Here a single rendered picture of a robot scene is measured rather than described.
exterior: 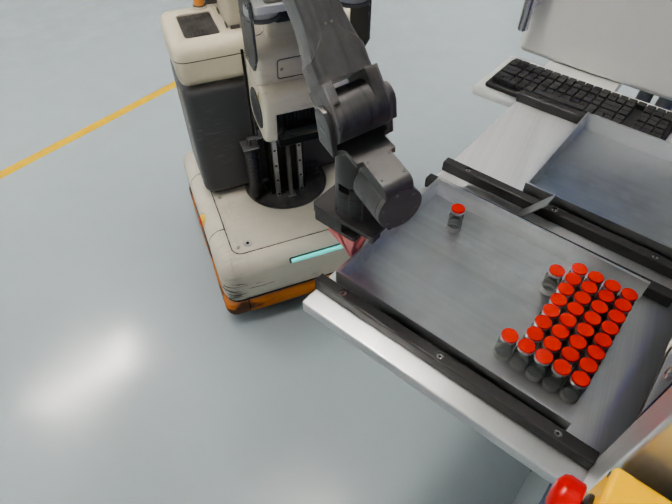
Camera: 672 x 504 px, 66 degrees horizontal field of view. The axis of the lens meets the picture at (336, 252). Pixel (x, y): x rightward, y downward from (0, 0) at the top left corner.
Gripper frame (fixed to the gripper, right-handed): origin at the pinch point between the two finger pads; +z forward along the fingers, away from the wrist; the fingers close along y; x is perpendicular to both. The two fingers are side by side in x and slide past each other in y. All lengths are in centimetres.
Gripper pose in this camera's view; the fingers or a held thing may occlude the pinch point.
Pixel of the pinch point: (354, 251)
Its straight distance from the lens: 76.9
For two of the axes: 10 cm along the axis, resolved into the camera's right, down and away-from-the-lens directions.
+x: 6.4, -5.8, 5.0
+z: 0.0, 6.6, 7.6
